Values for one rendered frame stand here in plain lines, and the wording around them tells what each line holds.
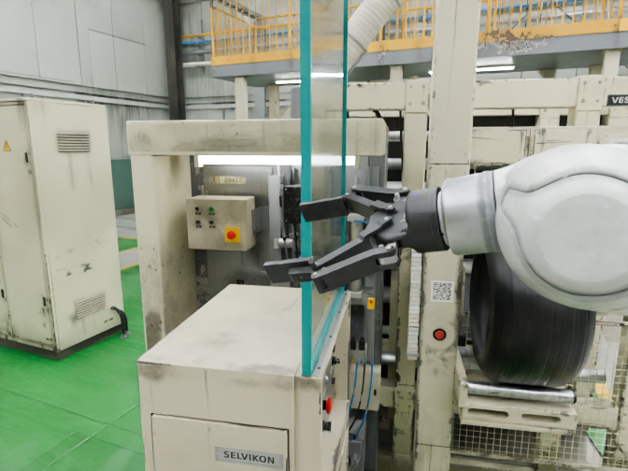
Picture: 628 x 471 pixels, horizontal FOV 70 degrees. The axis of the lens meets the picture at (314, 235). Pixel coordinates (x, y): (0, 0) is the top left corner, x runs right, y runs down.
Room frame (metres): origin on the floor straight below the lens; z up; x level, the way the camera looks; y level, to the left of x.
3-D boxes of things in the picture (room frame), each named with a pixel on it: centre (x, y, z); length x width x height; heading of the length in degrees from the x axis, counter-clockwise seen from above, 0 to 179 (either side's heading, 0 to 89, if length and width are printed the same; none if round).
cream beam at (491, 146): (1.78, -0.89, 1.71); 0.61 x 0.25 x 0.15; 79
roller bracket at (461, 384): (1.54, -0.53, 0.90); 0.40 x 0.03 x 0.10; 169
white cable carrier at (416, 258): (1.53, -0.37, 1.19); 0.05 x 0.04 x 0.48; 169
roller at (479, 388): (1.37, -0.69, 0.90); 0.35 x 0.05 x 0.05; 79
